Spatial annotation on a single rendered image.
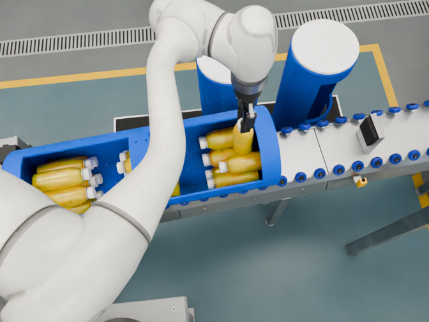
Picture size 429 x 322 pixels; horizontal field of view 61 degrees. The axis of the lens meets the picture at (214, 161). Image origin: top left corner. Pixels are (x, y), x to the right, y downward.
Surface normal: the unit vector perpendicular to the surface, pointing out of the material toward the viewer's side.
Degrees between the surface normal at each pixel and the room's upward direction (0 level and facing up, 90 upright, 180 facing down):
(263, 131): 4
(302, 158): 0
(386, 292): 0
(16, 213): 30
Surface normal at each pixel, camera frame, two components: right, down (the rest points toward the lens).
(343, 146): -0.03, -0.37
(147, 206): 0.72, -0.29
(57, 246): 0.27, -0.46
